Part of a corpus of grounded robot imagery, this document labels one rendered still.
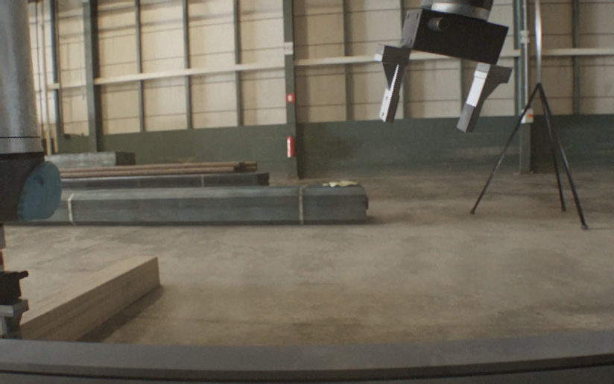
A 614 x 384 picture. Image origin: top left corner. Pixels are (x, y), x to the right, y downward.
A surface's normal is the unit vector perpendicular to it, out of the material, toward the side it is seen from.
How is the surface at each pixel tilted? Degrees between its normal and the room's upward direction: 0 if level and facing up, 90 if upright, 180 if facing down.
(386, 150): 90
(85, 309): 90
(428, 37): 114
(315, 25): 90
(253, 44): 90
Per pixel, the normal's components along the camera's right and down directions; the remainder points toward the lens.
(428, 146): -0.11, 0.09
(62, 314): 0.99, -0.02
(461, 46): 0.10, 0.47
